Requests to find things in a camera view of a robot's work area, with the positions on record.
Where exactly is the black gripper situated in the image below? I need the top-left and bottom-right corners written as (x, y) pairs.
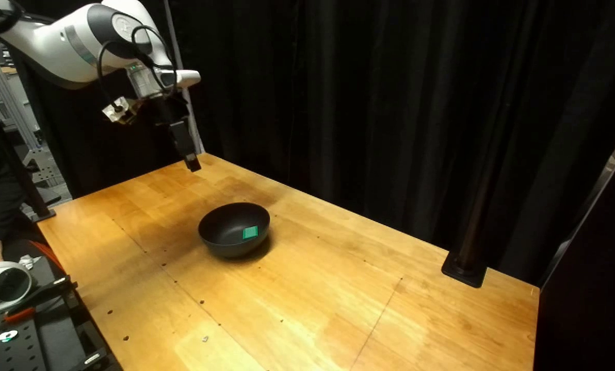
top-left (126, 63), bottom-right (205, 176)

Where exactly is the black bowl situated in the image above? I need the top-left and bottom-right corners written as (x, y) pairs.
top-left (195, 200), bottom-right (273, 261)

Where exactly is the thin grey upright pole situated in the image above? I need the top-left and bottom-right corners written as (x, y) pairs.
top-left (161, 0), bottom-right (206, 156)

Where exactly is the grey metal rack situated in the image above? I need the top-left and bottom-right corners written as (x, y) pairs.
top-left (0, 47), bottom-right (72, 209)

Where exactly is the black curtain backdrop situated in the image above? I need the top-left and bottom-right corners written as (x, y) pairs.
top-left (37, 0), bottom-right (615, 285)

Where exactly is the black perforated bench plate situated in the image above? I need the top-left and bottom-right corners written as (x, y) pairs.
top-left (0, 255), bottom-right (122, 371)

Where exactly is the stand pole with base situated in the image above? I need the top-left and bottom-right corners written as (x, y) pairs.
top-left (439, 102), bottom-right (501, 288)

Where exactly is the black side panel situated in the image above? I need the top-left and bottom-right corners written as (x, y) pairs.
top-left (533, 109), bottom-right (615, 371)

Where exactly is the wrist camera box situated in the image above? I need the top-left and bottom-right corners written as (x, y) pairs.
top-left (102, 95), bottom-right (142, 126)

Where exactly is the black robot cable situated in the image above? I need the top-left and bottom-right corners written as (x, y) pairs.
top-left (94, 23), bottom-right (180, 105)

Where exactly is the red handled tool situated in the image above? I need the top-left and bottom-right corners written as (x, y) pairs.
top-left (0, 278), bottom-right (80, 328)

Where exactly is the white round ring device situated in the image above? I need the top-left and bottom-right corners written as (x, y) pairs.
top-left (0, 258), bottom-right (34, 317)

